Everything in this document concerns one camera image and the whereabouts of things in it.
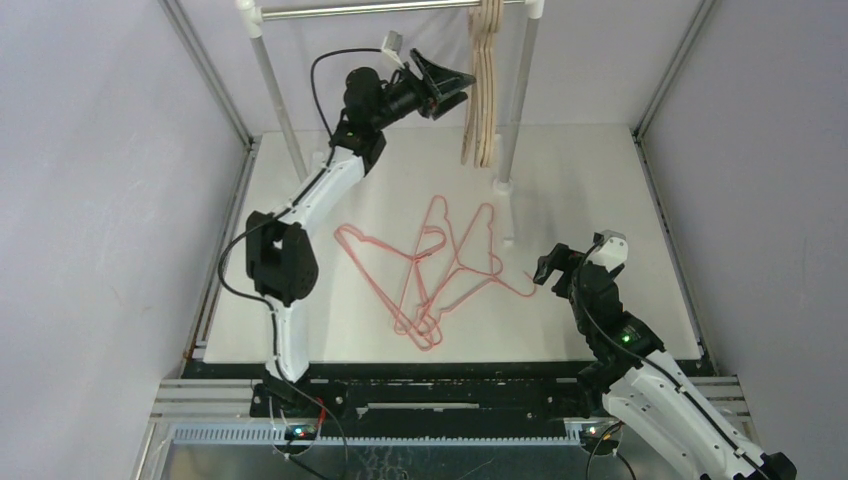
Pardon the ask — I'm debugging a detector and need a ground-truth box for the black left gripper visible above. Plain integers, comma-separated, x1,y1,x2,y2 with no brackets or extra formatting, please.
370,50,474,132

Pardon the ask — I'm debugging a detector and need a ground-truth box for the beige plastic hanger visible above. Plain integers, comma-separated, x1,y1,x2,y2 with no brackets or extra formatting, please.
479,1,504,168
460,7,482,167
469,1,502,168

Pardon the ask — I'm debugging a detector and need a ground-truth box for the pink wire hanger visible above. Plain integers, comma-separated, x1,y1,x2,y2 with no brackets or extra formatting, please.
393,195,457,351
436,203,537,330
334,224,447,352

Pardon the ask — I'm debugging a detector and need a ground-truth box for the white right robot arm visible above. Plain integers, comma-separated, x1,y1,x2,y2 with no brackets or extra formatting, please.
533,234,798,479

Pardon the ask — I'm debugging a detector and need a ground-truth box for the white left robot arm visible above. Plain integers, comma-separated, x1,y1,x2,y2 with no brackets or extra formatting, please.
245,49,477,417

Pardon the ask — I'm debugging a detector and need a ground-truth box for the right circuit board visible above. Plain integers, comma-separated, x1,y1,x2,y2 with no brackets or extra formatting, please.
580,423,621,446

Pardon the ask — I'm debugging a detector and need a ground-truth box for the circuit board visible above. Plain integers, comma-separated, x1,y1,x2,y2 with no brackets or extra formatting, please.
580,423,621,446
284,425,321,443

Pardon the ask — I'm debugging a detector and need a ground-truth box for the metal clothes rack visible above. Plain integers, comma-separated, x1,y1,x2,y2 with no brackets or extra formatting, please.
235,0,548,250

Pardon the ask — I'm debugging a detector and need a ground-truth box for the left circuit board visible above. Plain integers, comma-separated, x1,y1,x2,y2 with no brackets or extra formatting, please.
284,425,321,443

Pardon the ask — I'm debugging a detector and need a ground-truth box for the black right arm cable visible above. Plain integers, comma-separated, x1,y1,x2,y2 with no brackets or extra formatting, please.
569,239,790,480

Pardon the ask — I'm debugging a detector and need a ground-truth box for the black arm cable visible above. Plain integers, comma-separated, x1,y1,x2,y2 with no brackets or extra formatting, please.
569,239,790,480
217,47,386,362

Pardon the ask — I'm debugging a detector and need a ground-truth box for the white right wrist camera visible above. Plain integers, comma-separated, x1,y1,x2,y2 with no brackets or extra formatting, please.
588,230,629,271

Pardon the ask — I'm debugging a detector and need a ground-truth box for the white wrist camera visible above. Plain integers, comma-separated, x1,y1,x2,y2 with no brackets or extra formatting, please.
588,230,629,271
380,30,405,69

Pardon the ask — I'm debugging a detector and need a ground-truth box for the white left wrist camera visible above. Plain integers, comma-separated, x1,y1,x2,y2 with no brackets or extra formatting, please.
380,30,405,69

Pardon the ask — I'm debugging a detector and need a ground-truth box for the right aluminium frame post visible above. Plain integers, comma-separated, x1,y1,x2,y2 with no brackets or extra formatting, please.
631,0,721,339

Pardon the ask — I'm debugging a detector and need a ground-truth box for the aluminium frame post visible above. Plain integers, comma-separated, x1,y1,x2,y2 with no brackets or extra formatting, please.
631,0,721,339
158,0,253,347

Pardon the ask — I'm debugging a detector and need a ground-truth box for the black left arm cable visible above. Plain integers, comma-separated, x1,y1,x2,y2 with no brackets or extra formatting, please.
217,47,386,362

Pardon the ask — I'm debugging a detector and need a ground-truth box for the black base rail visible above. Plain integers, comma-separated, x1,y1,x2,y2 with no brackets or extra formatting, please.
249,361,612,441

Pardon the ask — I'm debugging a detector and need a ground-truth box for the left aluminium frame post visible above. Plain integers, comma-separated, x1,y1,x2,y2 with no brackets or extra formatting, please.
158,0,253,347

